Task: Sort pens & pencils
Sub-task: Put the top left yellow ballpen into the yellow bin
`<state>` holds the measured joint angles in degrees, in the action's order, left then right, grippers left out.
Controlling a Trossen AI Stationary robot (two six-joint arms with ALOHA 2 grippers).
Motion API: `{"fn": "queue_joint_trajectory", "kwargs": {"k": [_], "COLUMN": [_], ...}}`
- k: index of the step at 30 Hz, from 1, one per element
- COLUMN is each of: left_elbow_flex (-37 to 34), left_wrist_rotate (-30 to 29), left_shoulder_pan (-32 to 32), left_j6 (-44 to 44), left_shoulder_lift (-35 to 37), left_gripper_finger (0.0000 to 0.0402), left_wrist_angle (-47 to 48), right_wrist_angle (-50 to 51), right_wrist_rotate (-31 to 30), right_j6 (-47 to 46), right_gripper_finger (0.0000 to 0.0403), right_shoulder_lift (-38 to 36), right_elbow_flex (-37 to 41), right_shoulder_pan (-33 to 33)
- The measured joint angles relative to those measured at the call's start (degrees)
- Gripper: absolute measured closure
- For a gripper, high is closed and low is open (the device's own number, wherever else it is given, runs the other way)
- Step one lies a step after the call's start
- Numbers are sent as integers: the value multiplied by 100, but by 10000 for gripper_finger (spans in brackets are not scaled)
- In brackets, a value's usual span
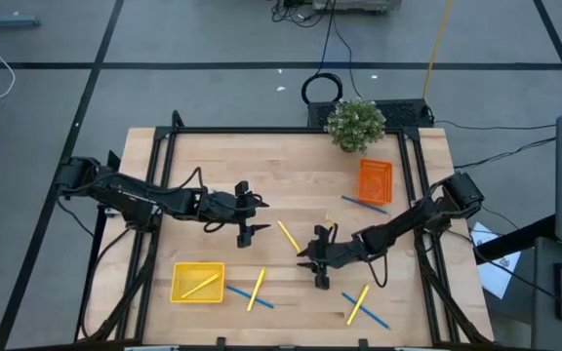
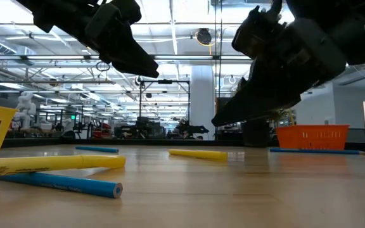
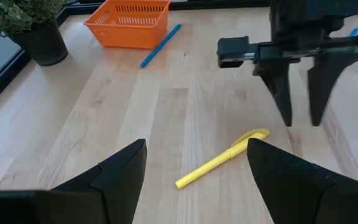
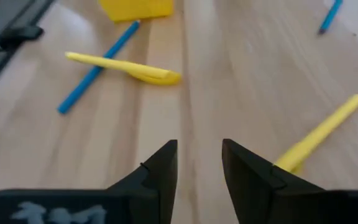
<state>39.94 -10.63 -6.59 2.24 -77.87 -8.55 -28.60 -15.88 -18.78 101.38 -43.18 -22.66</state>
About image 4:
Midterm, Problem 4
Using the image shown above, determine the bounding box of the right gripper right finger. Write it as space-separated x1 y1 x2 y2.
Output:
222 138 324 224

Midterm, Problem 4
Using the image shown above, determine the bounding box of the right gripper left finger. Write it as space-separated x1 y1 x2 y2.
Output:
107 139 179 224

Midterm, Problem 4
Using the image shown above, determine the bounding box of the yellow pen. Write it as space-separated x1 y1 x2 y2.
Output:
273 93 358 174
64 51 183 86

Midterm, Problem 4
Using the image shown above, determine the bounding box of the blue pencil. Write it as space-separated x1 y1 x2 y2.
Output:
57 19 142 115
317 0 344 35

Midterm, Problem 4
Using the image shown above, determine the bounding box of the yellow plastic basket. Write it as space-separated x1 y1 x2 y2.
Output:
98 0 175 23

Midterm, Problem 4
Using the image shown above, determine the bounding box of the black frame clamp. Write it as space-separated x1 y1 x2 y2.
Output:
0 25 45 54

